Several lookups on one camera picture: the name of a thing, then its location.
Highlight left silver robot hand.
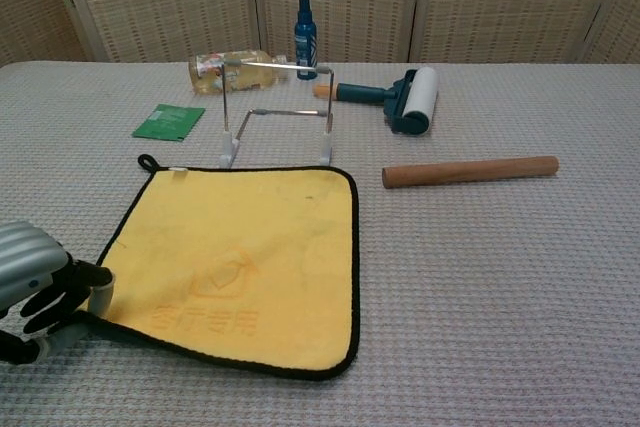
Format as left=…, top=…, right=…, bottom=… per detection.
left=0, top=219, right=117, bottom=366

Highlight black and yellow fabric garment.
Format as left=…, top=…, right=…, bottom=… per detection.
left=74, top=153, right=361, bottom=381

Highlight green packet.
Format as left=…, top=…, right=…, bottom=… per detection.
left=130, top=103, right=207, bottom=143

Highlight clear bottle with yellow liquid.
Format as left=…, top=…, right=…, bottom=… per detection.
left=187, top=49, right=290, bottom=97

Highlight blue spray bottle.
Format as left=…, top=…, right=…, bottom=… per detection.
left=295, top=0, right=319, bottom=81

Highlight teal lint roller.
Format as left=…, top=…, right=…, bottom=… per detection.
left=312, top=65, right=440, bottom=136

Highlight light woven tablecloth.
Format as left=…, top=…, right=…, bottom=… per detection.
left=0, top=60, right=640, bottom=427

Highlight wooden rolling pin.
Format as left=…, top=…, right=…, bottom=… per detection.
left=381, top=155, right=560, bottom=190

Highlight metal wire rack white feet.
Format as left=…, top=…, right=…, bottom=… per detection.
left=217, top=59, right=337, bottom=169

